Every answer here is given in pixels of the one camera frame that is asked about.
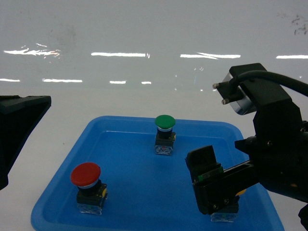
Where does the green mushroom push button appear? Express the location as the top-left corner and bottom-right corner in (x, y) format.
(154, 115), (176, 156)

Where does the red mushroom push button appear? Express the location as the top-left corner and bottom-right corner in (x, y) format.
(70, 162), (108, 215)

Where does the black camera cable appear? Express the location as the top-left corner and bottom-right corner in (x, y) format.
(230, 70), (308, 98)

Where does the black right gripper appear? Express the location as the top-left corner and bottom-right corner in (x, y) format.
(192, 99), (308, 215)

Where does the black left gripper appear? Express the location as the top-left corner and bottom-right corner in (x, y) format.
(0, 95), (51, 189)

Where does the yellow mushroom push button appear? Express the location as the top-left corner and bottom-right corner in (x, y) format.
(210, 189), (247, 223)

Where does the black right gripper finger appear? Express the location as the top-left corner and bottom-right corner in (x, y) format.
(185, 145), (221, 183)

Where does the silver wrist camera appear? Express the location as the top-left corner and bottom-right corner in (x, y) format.
(212, 73), (256, 116)

